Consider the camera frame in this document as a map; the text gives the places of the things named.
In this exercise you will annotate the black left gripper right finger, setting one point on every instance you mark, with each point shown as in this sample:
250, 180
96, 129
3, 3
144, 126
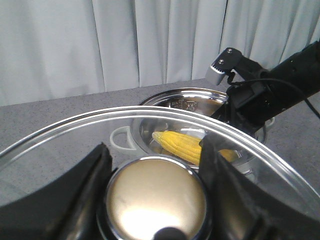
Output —
240, 210

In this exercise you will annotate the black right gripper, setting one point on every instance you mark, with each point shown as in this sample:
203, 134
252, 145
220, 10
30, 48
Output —
256, 95

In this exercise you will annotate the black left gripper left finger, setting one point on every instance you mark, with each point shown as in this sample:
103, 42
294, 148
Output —
66, 208

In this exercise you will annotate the yellow corn cob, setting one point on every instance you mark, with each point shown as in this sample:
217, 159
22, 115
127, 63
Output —
184, 146

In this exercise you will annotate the glass pot lid with knob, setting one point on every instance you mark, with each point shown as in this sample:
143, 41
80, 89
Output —
149, 197

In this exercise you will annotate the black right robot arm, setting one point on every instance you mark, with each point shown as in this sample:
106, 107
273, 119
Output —
240, 210

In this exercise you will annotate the pale green electric cooking pot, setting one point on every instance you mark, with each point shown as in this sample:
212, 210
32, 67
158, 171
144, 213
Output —
136, 139

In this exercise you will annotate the white curtain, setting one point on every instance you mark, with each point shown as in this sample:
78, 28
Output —
60, 48

